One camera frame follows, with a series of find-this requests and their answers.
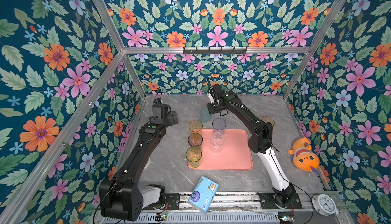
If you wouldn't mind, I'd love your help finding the pink plastic tray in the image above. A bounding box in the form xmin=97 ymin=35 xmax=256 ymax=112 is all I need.
xmin=187 ymin=129 xmax=253 ymax=171

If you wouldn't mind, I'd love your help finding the blue transparent cup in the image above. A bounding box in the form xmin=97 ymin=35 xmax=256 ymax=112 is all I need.
xmin=212 ymin=118 xmax=227 ymax=134

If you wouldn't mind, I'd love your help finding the teal frosted cup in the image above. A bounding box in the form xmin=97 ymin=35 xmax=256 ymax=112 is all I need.
xmin=200 ymin=106 xmax=211 ymax=124

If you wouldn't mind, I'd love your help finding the amber short cup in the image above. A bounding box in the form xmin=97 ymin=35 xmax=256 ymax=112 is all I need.
xmin=262 ymin=116 xmax=275 ymax=126

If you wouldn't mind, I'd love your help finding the yellow plastic cup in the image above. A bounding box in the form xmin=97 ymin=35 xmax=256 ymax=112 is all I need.
xmin=188 ymin=120 xmax=203 ymax=134

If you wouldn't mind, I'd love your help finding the white alarm clock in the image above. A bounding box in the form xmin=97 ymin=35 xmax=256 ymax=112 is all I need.
xmin=312 ymin=194 xmax=339 ymax=216

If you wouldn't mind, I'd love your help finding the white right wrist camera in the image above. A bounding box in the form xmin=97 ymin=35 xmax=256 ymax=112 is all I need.
xmin=207 ymin=77 xmax=214 ymax=104

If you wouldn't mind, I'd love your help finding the dark grey plastic cup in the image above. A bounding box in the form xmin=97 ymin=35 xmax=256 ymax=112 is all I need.
xmin=187 ymin=133 xmax=203 ymax=147

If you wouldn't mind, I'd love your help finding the light green tall cup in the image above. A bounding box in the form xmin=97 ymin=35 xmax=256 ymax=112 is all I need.
xmin=186 ymin=146 xmax=202 ymax=168

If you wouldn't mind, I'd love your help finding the blue tissue pack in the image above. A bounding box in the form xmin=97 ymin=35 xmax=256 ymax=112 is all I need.
xmin=188 ymin=176 xmax=219 ymax=213

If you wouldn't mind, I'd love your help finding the clear transparent cup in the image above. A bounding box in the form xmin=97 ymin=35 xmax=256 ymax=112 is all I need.
xmin=210 ymin=132 xmax=225 ymax=154

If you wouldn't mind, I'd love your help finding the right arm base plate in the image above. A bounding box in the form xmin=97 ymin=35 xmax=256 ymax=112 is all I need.
xmin=257 ymin=192 xmax=302 ymax=210

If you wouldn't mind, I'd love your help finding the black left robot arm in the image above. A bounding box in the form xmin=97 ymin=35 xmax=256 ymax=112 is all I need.
xmin=99 ymin=111 xmax=178 ymax=222

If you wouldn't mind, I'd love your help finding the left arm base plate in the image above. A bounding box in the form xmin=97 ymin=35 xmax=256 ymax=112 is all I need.
xmin=144 ymin=193 xmax=181 ymax=211

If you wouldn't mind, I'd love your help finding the orange fish plush toy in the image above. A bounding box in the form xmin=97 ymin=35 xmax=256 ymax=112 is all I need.
xmin=288 ymin=137 xmax=320 ymax=174

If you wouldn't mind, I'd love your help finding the black hook rail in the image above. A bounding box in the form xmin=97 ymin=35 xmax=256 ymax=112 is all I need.
xmin=182 ymin=47 xmax=247 ymax=55

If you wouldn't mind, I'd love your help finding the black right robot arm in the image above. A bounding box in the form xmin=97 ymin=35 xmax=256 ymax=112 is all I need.
xmin=207 ymin=83 xmax=297 ymax=208

